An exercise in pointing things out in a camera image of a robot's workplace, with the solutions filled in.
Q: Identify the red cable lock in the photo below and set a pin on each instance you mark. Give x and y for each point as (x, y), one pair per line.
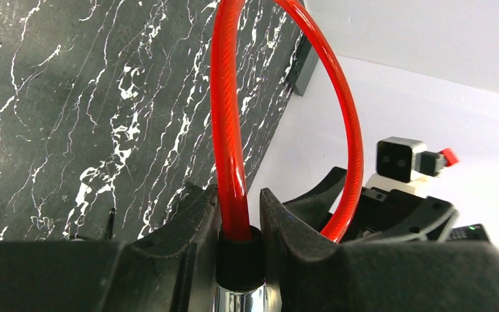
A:
(240, 261)

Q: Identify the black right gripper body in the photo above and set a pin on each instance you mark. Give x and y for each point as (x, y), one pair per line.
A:
(397, 216)

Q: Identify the black box in corner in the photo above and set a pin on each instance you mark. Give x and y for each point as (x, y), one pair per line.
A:
(303, 67)

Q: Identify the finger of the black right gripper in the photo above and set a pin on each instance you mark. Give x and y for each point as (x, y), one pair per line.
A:
(313, 207)

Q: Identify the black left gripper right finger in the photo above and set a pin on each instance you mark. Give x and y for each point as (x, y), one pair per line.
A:
(307, 272)

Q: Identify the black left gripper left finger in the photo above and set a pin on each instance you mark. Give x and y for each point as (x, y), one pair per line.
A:
(171, 269)

